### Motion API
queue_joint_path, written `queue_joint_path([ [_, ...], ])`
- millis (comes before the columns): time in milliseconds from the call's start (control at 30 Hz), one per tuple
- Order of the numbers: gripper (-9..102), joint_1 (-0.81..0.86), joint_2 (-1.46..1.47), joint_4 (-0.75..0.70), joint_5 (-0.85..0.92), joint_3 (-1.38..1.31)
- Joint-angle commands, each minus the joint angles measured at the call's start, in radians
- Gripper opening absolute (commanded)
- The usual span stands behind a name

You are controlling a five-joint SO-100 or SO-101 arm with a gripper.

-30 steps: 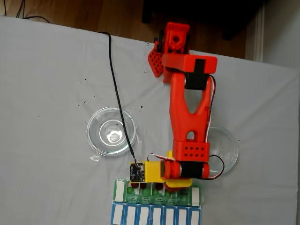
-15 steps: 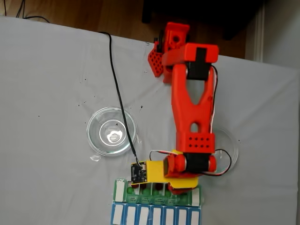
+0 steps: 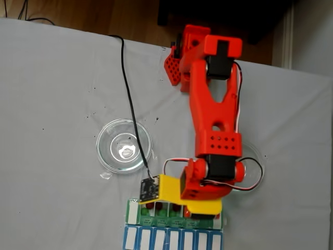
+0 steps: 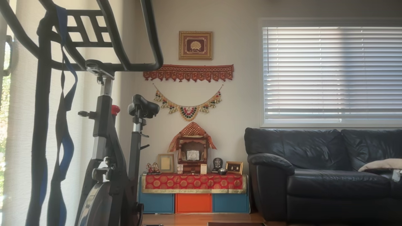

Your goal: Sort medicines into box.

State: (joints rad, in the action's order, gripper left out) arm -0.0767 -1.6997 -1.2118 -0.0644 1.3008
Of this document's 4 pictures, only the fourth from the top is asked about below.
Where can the wooden shrine with canopy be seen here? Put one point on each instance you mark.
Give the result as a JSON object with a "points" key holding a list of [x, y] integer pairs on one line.
{"points": [[192, 131]]}

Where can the dark idol statue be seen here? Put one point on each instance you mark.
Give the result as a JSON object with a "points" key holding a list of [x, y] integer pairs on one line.
{"points": [[217, 164]]}

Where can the small white card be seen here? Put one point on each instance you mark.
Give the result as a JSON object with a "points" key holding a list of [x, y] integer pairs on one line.
{"points": [[203, 169]]}

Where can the small decorated ornament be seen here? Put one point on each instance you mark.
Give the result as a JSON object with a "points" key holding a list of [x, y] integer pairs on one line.
{"points": [[180, 169]]}

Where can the small black bowl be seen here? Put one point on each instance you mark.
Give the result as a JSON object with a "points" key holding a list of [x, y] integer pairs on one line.
{"points": [[222, 171]]}

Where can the small gold framed picture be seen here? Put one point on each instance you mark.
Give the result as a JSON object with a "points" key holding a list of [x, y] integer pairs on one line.
{"points": [[234, 168]]}

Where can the red gold patterned cloth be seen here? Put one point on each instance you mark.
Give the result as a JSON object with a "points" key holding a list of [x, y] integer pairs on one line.
{"points": [[193, 182]]}

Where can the small colourful figurines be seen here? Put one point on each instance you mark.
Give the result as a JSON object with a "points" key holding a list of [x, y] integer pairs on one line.
{"points": [[153, 168]]}

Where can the blue storage bin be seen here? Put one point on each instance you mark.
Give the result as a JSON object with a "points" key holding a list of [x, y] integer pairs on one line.
{"points": [[230, 203], [157, 203]]}

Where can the black exercise bike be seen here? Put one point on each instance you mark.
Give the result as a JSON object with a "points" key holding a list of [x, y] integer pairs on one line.
{"points": [[106, 150]]}

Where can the dark floor rug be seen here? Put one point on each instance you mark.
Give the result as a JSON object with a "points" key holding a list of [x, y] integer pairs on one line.
{"points": [[235, 224]]}

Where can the black leather sofa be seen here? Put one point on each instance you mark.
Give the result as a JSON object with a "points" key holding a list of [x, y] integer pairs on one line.
{"points": [[314, 188]]}

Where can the white window blinds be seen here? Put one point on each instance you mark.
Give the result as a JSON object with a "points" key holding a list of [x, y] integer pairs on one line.
{"points": [[333, 72]]}

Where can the white sheer curtain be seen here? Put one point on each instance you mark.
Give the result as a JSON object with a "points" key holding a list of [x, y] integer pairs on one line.
{"points": [[22, 125]]}

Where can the beige cushion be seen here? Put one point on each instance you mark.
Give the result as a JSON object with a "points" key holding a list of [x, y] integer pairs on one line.
{"points": [[383, 164]]}

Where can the beaded garland wall hanging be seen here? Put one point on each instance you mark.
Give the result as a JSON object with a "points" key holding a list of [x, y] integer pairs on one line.
{"points": [[187, 112]]}

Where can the red embroidered wall hanging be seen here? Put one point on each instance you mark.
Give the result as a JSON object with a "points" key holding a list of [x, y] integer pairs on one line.
{"points": [[188, 72]]}

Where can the gold photo frame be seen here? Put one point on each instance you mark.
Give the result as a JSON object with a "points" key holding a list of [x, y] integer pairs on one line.
{"points": [[165, 163]]}

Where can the gold framed wall picture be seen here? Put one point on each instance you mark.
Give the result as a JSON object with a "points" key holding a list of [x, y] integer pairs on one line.
{"points": [[195, 45]]}

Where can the white window frame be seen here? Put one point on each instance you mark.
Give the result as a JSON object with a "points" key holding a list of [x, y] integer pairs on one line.
{"points": [[261, 72]]}

